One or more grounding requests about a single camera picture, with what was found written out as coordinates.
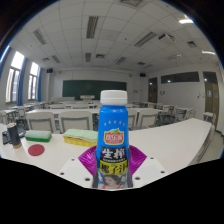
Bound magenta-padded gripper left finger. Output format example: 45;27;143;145
57;144;101;190

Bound classroom desks and chairs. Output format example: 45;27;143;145
0;95;218;135

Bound dark high wall window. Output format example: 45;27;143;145
160;71;201;85

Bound dark wooden door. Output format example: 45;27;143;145
148;77;159;104

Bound tall window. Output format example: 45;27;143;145
5;51;26;103
27;61;40;101

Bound green chalkboard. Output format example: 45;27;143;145
62;79;128;101

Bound flat round red coaster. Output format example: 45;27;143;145
27;143;46;157

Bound blue white-capped drink bottle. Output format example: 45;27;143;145
91;89;134;191

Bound brown wooden door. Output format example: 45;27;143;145
203;71;220;128

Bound yellow sponge with green cloth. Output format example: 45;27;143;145
62;128;99;148

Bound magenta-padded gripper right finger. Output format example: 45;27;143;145
127;144;168;189

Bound ceiling projector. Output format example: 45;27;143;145
157;32;176;43

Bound ceiling lights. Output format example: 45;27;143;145
32;0;218;66

